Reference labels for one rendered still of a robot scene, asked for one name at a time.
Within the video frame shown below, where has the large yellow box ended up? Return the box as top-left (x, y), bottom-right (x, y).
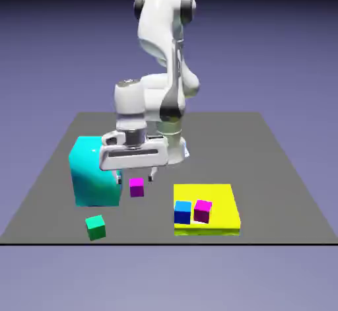
top-left (173, 183), bottom-right (242, 237)

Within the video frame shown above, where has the small blue cube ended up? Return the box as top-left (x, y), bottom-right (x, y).
top-left (173, 200), bottom-right (193, 225)

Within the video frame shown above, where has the large cyan box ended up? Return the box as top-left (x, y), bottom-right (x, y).
top-left (68, 135), bottom-right (123, 208)

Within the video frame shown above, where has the small magenta cube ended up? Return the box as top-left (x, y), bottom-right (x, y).
top-left (193, 199), bottom-right (213, 225)
top-left (129, 177), bottom-right (145, 199)

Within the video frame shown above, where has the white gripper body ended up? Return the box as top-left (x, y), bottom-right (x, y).
top-left (98, 140), bottom-right (169, 172)

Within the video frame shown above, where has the small green cube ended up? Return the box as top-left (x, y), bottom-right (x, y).
top-left (84, 214), bottom-right (107, 242)

